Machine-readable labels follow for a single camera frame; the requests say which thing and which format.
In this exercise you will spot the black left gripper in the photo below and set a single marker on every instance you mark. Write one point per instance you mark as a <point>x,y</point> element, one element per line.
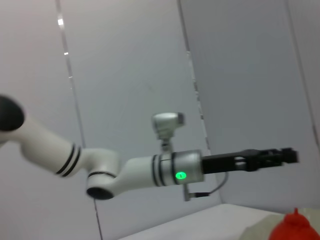
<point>225,163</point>

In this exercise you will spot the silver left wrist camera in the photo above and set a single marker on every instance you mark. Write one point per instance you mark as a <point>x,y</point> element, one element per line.
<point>166,123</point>

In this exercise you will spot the pale green glass fruit plate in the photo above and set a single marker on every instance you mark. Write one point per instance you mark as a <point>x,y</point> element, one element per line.
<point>255,227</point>

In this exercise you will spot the red-orange toy orange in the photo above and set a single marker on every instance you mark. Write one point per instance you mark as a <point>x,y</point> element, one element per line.
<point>295,227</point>

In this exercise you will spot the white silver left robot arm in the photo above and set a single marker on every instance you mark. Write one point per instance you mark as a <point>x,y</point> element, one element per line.
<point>140,172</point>

